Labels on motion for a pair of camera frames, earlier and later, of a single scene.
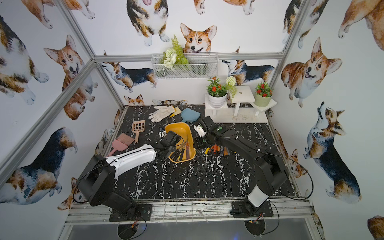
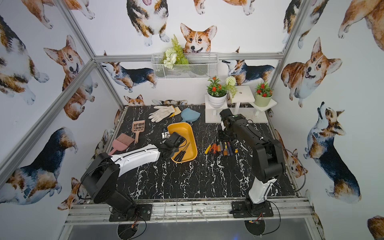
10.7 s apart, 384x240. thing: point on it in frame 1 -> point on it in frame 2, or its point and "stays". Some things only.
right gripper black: (198, 144) -> (222, 138)
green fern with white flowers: (174, 56) stays
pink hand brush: (121, 143) stays
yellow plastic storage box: (185, 151) stays
